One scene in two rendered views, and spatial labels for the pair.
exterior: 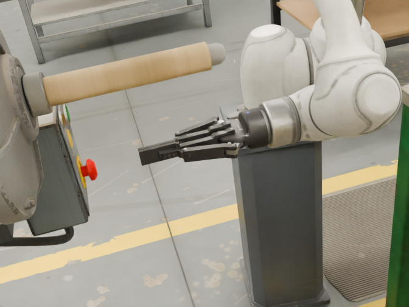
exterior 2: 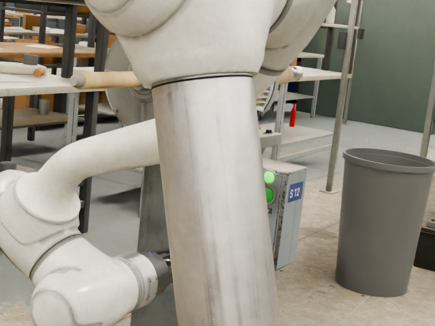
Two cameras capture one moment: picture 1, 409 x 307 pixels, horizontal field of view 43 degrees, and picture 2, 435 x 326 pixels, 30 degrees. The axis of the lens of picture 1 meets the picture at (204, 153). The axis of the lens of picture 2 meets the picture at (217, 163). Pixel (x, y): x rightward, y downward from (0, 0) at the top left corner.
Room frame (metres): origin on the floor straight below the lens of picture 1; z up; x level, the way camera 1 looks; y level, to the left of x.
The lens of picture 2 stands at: (1.72, -1.00, 1.41)
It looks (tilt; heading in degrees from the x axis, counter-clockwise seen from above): 11 degrees down; 130
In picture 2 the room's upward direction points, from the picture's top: 6 degrees clockwise
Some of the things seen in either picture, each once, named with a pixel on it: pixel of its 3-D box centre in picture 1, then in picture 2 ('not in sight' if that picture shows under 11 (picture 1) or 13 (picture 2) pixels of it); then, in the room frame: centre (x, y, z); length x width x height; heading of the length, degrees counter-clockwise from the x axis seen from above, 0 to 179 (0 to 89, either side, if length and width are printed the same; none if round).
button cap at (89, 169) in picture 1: (85, 170); not in sight; (0.78, 0.22, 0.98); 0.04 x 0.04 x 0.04; 10
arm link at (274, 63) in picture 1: (271, 66); not in sight; (1.35, -0.22, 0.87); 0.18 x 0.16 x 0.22; 88
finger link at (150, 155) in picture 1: (158, 153); not in sight; (0.81, 0.08, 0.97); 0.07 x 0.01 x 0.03; 100
